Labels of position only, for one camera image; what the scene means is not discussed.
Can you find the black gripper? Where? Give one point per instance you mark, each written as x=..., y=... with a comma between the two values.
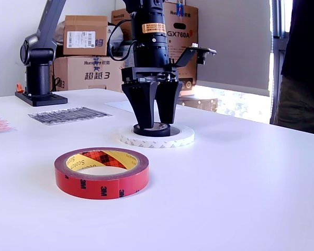
x=151, y=74

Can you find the black tape roll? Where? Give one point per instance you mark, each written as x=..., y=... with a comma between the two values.
x=151, y=133

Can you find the white tape roll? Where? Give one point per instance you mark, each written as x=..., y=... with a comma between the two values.
x=157, y=143

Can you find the red 3M tape roll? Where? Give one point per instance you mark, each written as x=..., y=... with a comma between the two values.
x=94, y=188

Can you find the dark grey Piper robot arm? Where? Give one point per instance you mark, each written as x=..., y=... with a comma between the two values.
x=38, y=78

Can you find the blue tape strip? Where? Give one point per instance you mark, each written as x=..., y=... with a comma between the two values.
x=180, y=9

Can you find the blank white paper sheet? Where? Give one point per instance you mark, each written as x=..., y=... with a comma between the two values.
x=117, y=105

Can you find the dark printed box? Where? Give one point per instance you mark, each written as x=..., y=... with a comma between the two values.
x=199, y=103

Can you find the white bag triangle logo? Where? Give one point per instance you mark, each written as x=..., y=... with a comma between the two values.
x=117, y=34

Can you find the black scribbled paper sheet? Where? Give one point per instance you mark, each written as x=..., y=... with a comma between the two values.
x=76, y=115

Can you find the tall GX760A cardboard box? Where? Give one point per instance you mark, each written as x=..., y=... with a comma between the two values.
x=183, y=26

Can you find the wide cardboard box blue print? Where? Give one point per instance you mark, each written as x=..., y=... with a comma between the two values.
x=76, y=75

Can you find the grey roller blind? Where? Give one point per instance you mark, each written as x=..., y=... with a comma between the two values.
x=238, y=39

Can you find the small cardboard box white label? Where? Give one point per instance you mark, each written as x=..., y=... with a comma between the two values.
x=76, y=31

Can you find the beige crumpled bag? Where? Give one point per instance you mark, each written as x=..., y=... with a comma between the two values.
x=59, y=31

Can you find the orange clamp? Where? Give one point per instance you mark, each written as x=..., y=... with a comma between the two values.
x=20, y=88

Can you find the person in dark shirt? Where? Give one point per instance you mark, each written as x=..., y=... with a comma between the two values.
x=303, y=78

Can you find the red scribbled paper sheet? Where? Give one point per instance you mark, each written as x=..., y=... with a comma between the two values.
x=0, y=125

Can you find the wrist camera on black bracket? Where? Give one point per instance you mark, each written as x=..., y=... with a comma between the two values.
x=188, y=53

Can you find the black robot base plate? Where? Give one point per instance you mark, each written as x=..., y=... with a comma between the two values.
x=49, y=100

